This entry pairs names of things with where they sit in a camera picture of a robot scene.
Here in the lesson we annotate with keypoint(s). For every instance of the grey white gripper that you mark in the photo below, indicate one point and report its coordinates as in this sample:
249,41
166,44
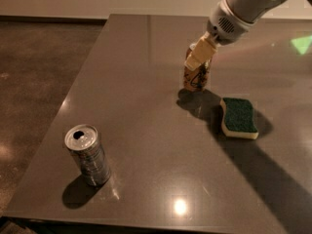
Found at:
223,27

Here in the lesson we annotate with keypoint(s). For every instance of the orange soda can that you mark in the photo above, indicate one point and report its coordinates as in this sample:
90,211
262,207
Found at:
196,81

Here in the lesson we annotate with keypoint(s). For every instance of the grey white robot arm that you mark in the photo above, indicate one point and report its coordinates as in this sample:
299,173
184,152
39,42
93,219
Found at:
252,10

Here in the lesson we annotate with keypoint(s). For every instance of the green and yellow sponge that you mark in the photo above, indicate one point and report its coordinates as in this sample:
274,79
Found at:
238,118

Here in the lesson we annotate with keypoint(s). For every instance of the silver drink can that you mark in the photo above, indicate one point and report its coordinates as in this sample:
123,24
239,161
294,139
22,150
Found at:
83,143

